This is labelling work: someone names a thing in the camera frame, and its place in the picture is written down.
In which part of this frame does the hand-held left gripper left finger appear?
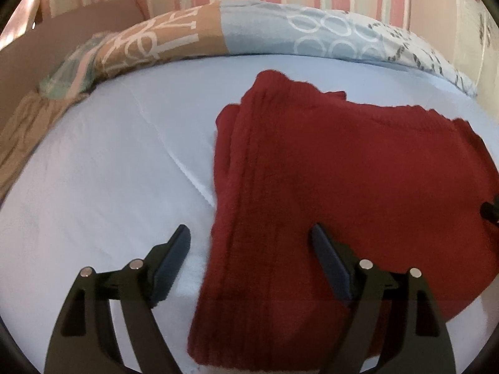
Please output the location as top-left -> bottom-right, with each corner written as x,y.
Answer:
44,224 -> 191,374

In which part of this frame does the white wardrobe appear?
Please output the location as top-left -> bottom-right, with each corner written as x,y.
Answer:
452,0 -> 499,100

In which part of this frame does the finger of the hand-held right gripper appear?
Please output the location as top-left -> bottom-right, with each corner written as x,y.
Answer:
480,197 -> 499,224

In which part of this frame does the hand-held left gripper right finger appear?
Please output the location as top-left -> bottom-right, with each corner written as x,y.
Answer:
311,223 -> 457,374

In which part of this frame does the brown padded headboard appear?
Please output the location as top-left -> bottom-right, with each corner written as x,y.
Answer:
0,0 -> 149,129

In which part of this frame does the patterned blue and tan quilt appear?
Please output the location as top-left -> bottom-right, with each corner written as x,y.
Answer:
94,0 -> 478,98

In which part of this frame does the tan folded garment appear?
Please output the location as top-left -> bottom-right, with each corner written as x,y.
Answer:
0,91 -> 84,199

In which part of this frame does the light blue bed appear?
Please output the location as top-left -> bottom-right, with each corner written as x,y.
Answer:
0,52 -> 488,374

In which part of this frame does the red knit sweater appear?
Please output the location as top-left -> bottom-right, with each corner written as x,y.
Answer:
187,69 -> 499,371

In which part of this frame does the checkered pastel pillow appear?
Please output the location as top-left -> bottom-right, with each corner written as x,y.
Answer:
37,33 -> 114,102

